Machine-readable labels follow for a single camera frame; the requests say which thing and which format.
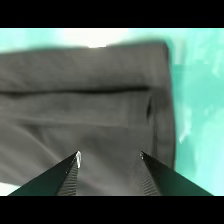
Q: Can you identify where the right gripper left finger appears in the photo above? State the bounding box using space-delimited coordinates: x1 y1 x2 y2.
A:
8 150 82 197

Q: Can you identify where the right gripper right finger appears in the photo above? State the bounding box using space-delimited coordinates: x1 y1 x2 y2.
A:
139 150 214 197

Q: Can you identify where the dark grey shirt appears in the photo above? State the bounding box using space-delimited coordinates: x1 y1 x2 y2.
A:
0 40 176 197

